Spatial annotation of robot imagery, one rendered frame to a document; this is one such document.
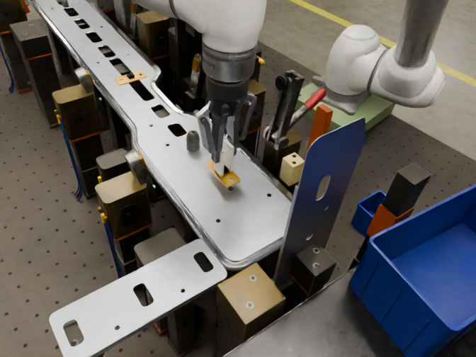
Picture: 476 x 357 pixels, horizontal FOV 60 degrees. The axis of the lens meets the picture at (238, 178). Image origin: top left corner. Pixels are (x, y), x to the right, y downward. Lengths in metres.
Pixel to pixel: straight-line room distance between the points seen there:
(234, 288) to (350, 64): 1.02
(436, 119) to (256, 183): 2.36
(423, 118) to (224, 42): 2.55
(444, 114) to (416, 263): 2.47
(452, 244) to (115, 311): 0.62
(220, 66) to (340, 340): 0.47
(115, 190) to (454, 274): 0.64
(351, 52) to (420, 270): 0.88
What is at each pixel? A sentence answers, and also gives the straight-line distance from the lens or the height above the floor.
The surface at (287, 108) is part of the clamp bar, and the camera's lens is 0.86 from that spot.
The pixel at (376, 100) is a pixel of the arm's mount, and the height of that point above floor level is 0.76.
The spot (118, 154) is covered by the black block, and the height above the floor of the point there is 0.99.
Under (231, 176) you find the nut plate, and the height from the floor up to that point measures 1.03.
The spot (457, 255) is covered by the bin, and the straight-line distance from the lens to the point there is 0.87.
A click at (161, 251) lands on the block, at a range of 0.81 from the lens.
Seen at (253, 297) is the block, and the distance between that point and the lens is 0.67.
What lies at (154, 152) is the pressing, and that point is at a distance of 0.97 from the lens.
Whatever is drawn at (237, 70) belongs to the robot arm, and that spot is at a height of 1.30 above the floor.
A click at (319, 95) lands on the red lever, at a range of 0.94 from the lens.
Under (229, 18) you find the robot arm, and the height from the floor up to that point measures 1.39.
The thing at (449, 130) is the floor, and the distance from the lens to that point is 3.09.
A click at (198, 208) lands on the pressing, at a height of 1.00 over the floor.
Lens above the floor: 1.65
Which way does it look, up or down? 46 degrees down
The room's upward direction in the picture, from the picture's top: 5 degrees clockwise
